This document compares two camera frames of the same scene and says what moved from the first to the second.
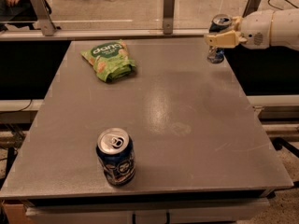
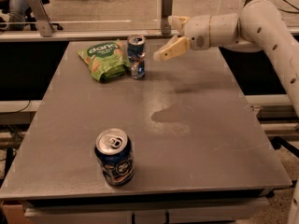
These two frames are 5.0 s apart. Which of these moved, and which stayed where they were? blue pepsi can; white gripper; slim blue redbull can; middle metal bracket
Moved: white gripper; slim blue redbull can
Stayed: blue pepsi can; middle metal bracket
